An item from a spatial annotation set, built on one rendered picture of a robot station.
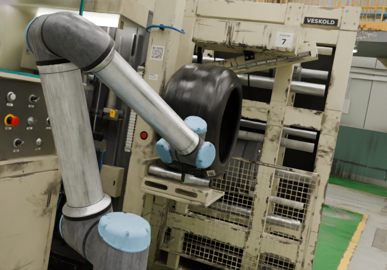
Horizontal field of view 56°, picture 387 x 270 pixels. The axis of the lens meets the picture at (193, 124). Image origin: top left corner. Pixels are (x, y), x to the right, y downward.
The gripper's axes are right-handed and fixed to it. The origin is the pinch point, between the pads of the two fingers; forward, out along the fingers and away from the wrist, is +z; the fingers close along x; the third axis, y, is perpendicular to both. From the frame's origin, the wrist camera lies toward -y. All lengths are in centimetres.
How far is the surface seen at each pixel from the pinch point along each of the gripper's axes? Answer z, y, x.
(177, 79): -26.1, -10.6, 40.0
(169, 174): 14.4, -7.3, 14.7
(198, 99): -25.4, 1.2, 27.8
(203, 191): 12.5, 10.5, 5.9
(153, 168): 15.8, -16.2, 17.8
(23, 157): 1, -73, -1
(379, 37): 158, 290, 510
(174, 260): 112, 1, 19
